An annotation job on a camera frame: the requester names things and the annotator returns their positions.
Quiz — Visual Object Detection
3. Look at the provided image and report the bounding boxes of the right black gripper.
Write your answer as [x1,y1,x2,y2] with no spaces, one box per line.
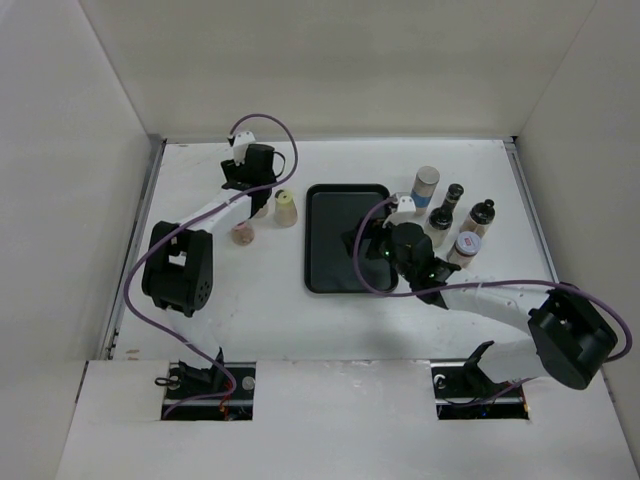
[341,214,416,282]

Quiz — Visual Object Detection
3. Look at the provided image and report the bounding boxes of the yellow cap spice bottle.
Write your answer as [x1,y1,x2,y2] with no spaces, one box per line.
[274,189,298,228]

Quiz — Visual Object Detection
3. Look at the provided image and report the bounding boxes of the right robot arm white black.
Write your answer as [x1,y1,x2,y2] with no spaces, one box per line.
[340,219,618,396]

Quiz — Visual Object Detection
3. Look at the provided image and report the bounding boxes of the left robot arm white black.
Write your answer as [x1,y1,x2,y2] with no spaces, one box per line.
[135,141,280,318]

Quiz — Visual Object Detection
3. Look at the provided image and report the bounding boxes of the black plastic tray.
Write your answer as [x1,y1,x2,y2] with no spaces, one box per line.
[304,184,389,294]

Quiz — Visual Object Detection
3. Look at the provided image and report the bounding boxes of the pink cap spice bottle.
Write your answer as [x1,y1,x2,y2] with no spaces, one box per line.
[231,221,255,246]

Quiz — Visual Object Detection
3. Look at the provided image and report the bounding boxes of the black cap spice bottle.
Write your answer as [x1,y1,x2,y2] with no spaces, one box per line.
[424,206,453,249]

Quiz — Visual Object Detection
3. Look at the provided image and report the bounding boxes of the silver lid blue label jar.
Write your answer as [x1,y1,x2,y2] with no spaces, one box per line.
[410,166,440,216]

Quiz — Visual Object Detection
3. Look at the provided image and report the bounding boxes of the tall dark pepper grinder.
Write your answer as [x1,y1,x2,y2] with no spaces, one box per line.
[442,183,464,212]

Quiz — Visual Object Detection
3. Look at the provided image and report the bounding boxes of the black knob cap bottle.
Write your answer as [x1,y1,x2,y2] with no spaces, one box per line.
[459,199,496,238]

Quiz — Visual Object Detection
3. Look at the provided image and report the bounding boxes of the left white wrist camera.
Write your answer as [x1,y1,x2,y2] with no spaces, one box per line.
[227,131,256,165]

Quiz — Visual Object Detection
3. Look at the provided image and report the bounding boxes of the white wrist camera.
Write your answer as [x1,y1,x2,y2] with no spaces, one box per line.
[384,195,416,226]
[227,131,256,165]

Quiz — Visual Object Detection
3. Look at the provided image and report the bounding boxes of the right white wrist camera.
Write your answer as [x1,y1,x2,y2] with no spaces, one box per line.
[384,195,416,226]

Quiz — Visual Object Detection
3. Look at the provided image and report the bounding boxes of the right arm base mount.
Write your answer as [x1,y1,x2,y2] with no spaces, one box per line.
[431,361,529,421]

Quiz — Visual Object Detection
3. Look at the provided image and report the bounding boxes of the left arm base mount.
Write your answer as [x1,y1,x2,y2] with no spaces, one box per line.
[154,361,257,422]

